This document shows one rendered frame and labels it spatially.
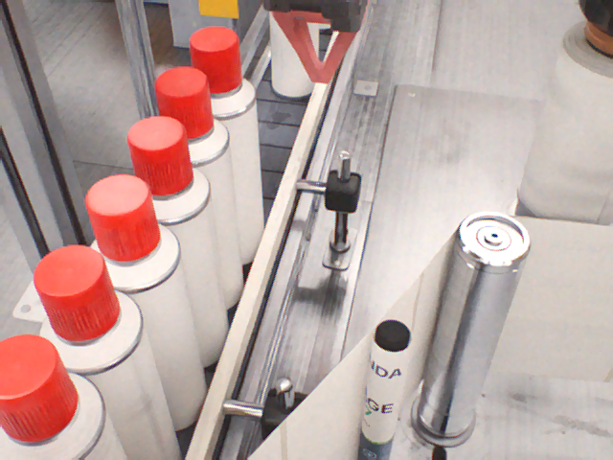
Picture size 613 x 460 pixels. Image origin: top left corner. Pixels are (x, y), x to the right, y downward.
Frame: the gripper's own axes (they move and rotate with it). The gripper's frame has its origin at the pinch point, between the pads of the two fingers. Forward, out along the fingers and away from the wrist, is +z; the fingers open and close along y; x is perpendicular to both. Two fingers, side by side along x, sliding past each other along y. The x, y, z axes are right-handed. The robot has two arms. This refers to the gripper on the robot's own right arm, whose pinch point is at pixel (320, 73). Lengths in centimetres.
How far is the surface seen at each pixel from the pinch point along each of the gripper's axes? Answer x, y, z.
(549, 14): -25, 50, 19
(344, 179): -2.6, -2.0, 9.2
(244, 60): 9.0, 9.2, 5.7
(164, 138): 5.6, -18.4, -7.0
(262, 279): 2.0, -13.5, 10.1
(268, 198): 4.6, -1.0, 13.8
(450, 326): -11.4, -22.3, 0.8
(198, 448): 2.7, -28.0, 9.9
